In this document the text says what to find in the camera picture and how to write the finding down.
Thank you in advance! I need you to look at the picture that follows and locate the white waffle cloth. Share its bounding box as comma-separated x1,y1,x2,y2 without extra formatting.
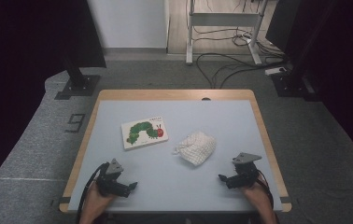
172,130,218,167

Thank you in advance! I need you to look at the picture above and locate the black floor cable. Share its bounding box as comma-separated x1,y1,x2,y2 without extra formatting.
195,52,289,90

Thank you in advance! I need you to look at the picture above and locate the wooden table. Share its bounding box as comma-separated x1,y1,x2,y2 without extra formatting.
58,89,292,214

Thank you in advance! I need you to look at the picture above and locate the black stand with base plate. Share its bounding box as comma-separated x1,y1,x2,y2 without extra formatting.
54,52,102,101
270,0,322,103

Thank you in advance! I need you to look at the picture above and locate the white desk frame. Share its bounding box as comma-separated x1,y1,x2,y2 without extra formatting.
185,0,274,65

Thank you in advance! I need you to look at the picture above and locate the black and red gripper cable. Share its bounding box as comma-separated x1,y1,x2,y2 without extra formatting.
256,169,275,210

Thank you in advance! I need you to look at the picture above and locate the black curtain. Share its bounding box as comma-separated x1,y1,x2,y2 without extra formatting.
264,0,353,172
0,0,107,202

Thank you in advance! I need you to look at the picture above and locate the grey cable bundle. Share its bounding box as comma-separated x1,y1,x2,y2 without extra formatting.
192,26,261,48

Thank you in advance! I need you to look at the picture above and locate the caterpillar picture board book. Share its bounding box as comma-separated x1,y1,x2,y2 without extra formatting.
120,116,169,151

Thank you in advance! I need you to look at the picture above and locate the person's left hand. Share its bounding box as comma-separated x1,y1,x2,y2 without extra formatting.
80,181,117,217

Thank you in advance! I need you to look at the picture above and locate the person's right hand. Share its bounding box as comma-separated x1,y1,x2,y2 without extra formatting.
240,177,275,216

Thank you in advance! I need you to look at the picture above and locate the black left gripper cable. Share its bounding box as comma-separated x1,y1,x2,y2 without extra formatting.
75,161,108,224

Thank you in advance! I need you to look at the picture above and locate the white power strip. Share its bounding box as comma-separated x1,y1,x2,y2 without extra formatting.
264,65,288,77

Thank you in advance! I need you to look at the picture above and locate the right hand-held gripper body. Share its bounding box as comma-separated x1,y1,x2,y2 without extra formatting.
231,152,263,189

